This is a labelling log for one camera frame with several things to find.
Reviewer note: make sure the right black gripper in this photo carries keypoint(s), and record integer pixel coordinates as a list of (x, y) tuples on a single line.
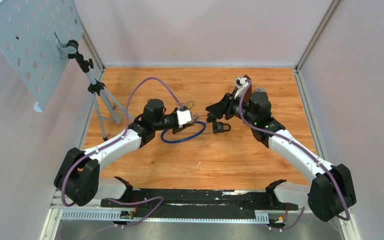
[(224, 107)]

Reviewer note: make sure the perforated grey music stand plate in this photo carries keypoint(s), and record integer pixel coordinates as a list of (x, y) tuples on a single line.
[(37, 37)]

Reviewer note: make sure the brown wooden metronome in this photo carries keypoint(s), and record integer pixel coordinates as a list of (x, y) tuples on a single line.
[(247, 91)]

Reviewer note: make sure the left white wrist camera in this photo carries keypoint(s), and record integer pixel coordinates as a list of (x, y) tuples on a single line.
[(184, 116)]

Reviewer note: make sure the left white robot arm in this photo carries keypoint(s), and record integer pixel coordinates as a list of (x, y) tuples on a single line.
[(79, 178)]

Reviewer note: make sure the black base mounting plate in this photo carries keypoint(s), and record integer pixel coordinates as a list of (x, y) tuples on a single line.
[(206, 203)]

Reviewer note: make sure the glittery silver cylinder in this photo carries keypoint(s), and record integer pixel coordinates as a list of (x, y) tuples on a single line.
[(260, 90)]

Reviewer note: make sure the blue cable lock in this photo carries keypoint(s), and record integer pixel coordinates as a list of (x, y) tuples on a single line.
[(198, 128)]

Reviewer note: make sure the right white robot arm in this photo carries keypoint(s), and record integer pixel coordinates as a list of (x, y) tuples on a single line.
[(330, 192)]

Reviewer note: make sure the grey tripod stand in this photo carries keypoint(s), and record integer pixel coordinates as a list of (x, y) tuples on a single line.
[(97, 89)]

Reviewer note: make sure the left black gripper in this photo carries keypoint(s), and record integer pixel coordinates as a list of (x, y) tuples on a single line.
[(178, 128)]

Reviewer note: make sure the black padlock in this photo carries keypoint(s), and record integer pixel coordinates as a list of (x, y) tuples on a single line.
[(220, 127)]

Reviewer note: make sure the small brass padlock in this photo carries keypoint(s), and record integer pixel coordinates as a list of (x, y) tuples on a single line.
[(189, 104)]

